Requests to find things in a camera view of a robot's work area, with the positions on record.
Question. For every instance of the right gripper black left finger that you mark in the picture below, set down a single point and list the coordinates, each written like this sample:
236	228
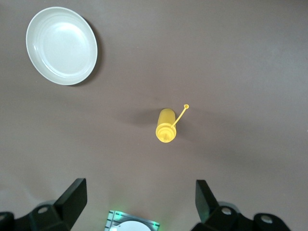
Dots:
60	211

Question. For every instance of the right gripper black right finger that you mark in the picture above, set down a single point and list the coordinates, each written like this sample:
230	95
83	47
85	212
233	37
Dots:
216	216

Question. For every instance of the yellow squeeze bottle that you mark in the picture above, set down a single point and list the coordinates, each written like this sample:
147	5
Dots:
166	127

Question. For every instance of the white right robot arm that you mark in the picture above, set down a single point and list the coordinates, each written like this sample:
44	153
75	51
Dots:
133	226

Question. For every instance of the beige round plate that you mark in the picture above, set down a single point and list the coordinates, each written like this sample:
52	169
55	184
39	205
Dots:
62	45

